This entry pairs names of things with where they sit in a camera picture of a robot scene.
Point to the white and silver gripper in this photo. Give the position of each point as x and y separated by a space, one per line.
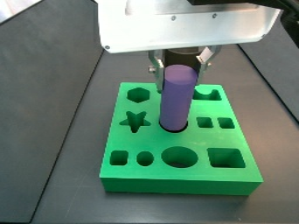
150 25

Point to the purple cylinder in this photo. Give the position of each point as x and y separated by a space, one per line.
177 96

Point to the green foam shape board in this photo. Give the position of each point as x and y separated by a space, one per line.
204 160

